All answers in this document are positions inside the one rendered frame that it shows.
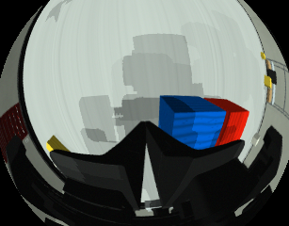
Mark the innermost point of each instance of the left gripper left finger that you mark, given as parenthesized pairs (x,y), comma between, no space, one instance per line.
(121,168)

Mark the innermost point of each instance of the blue cube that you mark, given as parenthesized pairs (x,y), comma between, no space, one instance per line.
(191,119)

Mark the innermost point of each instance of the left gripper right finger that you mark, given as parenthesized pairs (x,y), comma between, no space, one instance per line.
(175,164)

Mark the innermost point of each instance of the red cube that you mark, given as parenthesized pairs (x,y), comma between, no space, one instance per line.
(234,122)

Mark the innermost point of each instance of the yellow cube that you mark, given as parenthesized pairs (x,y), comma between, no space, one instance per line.
(267,81)

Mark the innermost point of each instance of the yellow rectangular bar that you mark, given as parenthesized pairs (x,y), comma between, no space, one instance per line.
(53,143)

